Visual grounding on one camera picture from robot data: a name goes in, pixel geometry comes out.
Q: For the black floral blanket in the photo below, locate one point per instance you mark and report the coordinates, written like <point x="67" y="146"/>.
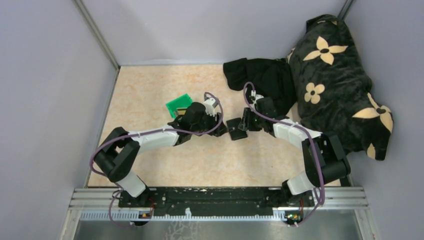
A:
<point x="334" y="91"/>

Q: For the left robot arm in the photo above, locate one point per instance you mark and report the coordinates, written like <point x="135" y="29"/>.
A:
<point x="116" y="155"/>

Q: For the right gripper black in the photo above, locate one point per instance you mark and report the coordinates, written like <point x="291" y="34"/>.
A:
<point x="245" y="123"/>

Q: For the green plastic bin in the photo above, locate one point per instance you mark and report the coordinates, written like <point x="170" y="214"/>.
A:
<point x="183" y="101"/>

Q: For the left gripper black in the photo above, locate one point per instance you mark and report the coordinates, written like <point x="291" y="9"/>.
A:
<point x="220" y="131"/>

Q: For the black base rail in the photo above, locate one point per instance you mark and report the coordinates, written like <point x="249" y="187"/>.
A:
<point x="214" y="201"/>

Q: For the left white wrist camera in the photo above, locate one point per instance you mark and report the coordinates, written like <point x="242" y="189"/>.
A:
<point x="210" y="105"/>

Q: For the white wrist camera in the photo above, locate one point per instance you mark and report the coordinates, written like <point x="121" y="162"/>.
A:
<point x="254" y="97"/>
<point x="210" y="105"/>

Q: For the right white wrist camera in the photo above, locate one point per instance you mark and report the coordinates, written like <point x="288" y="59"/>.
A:
<point x="254" y="97"/>

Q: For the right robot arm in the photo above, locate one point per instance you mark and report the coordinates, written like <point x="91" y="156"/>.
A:
<point x="323" y="156"/>

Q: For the black cloth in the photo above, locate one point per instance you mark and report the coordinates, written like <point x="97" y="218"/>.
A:
<point x="270" y="77"/>

